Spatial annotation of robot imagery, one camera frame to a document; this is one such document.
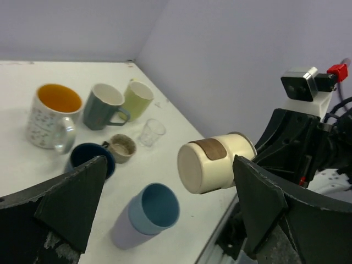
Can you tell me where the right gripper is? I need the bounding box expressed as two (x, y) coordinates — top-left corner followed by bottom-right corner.
(254, 108), (332, 187)

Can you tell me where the grey blue ceramic mug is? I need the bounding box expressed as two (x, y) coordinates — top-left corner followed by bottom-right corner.
(82, 83), (130, 130)

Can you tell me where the tan ceramic cup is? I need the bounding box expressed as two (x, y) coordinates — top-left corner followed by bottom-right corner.
(102, 134), (136, 164)

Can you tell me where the lavender plastic cup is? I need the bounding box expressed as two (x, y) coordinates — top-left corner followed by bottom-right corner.
(111, 208), (156, 250)

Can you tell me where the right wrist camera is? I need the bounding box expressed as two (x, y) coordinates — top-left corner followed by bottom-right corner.
(280, 59), (350, 119)

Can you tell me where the clear glass cup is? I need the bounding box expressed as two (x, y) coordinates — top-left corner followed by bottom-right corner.
(138, 119), (166, 147)

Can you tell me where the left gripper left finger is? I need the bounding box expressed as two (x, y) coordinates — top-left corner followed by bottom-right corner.
(1, 156), (107, 263)

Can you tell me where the dark blue mug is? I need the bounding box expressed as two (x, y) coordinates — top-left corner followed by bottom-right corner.
(63, 142), (116, 180)

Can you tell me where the light blue plastic cup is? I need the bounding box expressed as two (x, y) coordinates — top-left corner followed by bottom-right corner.
(128, 183), (180, 235)

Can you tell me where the beige cup with brown band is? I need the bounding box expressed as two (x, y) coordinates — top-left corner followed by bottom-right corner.
(177, 132), (257, 194)

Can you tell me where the light green ceramic mug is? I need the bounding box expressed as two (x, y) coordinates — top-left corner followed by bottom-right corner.
(122, 79), (154, 122)

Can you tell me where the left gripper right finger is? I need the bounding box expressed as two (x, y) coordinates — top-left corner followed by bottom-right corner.
(233, 156), (351, 263)

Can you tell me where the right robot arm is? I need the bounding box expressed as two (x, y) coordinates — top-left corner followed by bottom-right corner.
(253, 98), (351, 188)

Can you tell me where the white pearly round cup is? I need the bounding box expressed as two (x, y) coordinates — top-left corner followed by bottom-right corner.
(26, 84), (83, 155)

